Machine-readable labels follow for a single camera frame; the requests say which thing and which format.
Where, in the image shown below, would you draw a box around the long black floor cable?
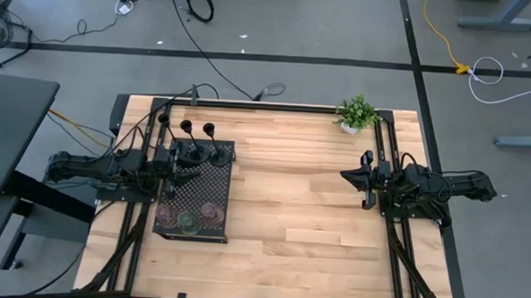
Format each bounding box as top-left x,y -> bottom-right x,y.
161,0 -> 260,101

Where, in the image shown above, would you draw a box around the dark grey desk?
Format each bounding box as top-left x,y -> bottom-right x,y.
0,71 -> 102,291

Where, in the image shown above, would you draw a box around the coiled black cable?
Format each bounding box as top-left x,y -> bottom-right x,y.
184,0 -> 215,24

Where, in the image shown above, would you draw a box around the black perforated metal shelf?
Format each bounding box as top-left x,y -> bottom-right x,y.
152,137 -> 235,244

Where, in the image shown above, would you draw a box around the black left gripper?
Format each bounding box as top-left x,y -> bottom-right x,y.
152,138 -> 205,203

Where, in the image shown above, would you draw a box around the pink ribbed glass candle holder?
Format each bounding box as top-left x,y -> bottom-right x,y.
153,203 -> 179,230
198,201 -> 226,229

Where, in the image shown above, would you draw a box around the yellow extension cable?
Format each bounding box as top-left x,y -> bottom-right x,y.
420,0 -> 474,76

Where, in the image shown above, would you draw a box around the grey table leg base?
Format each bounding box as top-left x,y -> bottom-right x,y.
457,0 -> 531,32

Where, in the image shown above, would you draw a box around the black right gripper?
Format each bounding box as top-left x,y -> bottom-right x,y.
337,148 -> 396,213

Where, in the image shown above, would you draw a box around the black aluminium table frame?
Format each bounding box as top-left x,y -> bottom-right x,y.
79,91 -> 464,298

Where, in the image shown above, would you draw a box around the grey table foot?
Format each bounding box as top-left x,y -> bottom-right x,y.
492,134 -> 531,149

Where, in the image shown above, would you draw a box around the orange cable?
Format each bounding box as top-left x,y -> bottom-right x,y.
46,107 -> 111,149

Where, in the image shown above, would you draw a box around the tall black candlestick holder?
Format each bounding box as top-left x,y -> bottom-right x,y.
178,119 -> 213,164
155,112 -> 192,162
200,121 -> 234,168

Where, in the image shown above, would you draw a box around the grey cable loop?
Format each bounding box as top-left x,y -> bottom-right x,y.
252,80 -> 287,103

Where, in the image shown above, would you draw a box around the green ribbed glass candle holder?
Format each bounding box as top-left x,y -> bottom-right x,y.
177,210 -> 204,237

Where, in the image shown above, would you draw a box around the small green potted plant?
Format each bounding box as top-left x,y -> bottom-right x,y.
331,92 -> 384,138

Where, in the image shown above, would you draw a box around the white floor cable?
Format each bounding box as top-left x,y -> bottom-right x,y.
466,56 -> 531,107

